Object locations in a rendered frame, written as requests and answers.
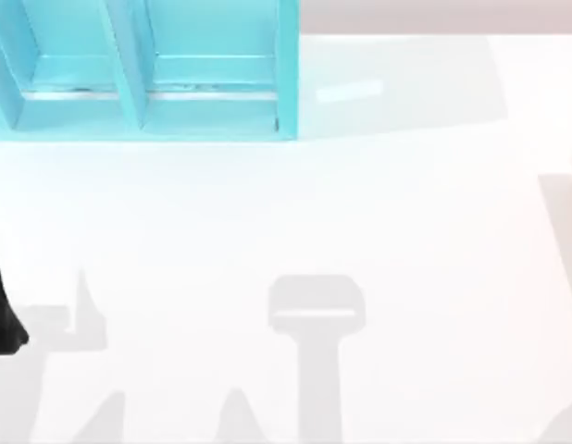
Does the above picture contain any light blue rack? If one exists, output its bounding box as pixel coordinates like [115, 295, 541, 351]
[0, 0, 300, 142]

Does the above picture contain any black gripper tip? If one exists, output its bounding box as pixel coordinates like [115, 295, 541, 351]
[0, 235, 31, 357]

